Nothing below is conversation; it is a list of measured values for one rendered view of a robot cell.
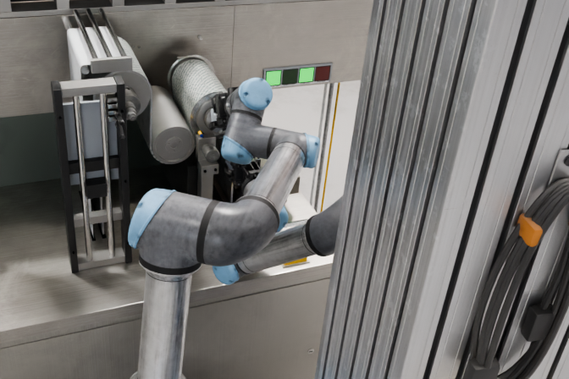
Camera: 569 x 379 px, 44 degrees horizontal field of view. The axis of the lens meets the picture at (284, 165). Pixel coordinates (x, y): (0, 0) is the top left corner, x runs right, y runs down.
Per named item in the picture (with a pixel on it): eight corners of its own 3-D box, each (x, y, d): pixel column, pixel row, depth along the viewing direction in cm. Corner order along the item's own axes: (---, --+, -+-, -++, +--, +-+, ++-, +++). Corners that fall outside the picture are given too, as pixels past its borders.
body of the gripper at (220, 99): (236, 96, 185) (250, 85, 174) (242, 128, 185) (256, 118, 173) (208, 99, 183) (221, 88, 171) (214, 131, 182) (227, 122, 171)
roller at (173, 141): (152, 167, 193) (151, 129, 187) (133, 123, 213) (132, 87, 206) (195, 161, 198) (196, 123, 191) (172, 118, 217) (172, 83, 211)
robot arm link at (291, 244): (364, 258, 143) (223, 296, 177) (390, 233, 151) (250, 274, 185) (338, 208, 142) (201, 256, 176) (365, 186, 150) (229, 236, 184)
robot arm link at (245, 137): (262, 162, 155) (274, 116, 157) (214, 151, 157) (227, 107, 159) (267, 171, 162) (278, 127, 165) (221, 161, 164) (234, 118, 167)
